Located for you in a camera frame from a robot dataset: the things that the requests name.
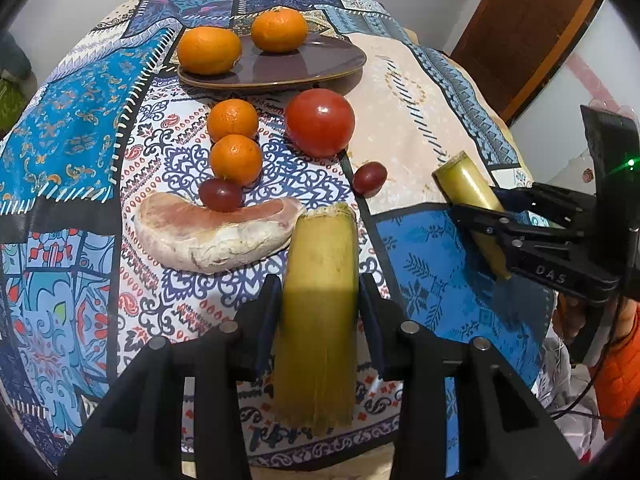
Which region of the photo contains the blue patchwork bedspread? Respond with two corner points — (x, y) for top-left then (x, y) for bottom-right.
(1, 0), (553, 470)

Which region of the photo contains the red tomato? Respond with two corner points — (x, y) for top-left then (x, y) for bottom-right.
(284, 88), (356, 158)

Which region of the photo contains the purple oval plate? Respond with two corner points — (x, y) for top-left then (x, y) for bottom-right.
(178, 34), (367, 91)

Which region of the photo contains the green bag with clutter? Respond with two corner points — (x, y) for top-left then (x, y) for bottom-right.
(0, 29), (38, 138)

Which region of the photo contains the brown wooden door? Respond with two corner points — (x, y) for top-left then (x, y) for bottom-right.
(451, 0), (603, 124)

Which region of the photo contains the red grape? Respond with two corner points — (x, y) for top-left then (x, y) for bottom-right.
(198, 178), (243, 212)
(352, 162), (387, 197)

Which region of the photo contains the orange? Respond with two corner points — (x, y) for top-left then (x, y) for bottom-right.
(209, 134), (262, 186)
(177, 26), (242, 76)
(206, 99), (259, 142)
(250, 6), (308, 53)

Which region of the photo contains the person's hand holding gripper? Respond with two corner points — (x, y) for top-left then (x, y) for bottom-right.
(552, 291), (640, 351)

